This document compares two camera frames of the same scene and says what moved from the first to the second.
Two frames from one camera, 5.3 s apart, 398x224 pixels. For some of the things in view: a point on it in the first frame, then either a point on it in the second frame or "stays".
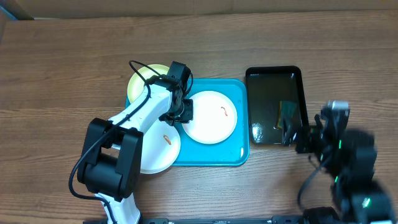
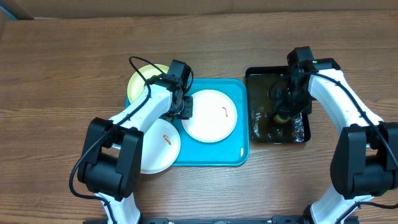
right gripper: x=304 y=140 to x=283 y=109
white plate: x=161 y=147 stays
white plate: x=214 y=117 stays
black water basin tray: x=266 y=86 stays
